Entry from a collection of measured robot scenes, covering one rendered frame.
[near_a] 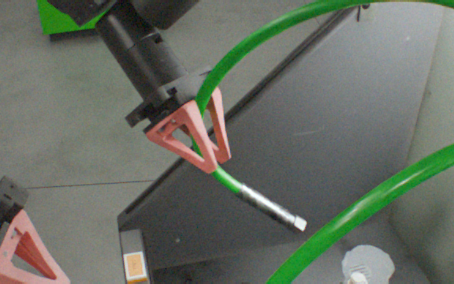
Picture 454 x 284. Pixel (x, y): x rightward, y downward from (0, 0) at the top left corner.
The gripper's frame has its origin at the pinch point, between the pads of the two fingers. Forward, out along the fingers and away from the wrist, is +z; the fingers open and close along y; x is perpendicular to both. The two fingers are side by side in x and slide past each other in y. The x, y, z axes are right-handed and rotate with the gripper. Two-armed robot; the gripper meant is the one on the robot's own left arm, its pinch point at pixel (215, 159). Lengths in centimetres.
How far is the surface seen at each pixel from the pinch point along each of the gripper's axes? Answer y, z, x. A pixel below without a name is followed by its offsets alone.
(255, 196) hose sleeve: 3.2, 6.3, 0.7
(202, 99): -1.8, -5.9, -4.3
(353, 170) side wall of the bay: 37.8, 17.2, 4.7
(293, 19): -0.9, -6.8, -16.8
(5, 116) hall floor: 128, -82, 211
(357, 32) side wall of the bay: 29.3, -2.8, -12.3
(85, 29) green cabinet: 228, -122, 208
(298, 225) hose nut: 5.6, 12.3, -0.3
